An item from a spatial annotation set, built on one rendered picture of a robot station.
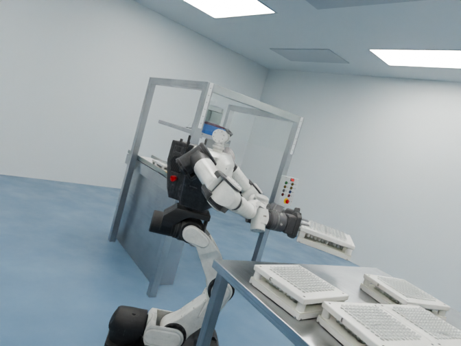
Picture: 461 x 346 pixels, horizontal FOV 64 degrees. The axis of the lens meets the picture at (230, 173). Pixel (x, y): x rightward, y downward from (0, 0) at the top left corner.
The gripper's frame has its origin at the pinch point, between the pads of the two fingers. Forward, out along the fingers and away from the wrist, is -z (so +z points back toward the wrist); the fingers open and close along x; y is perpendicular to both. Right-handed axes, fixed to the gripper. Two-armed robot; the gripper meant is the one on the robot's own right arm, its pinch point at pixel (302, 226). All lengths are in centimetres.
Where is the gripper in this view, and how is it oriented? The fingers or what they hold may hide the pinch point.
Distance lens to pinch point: 176.1
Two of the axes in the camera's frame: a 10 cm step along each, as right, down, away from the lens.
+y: 3.0, 1.8, -9.4
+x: -2.8, 9.5, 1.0
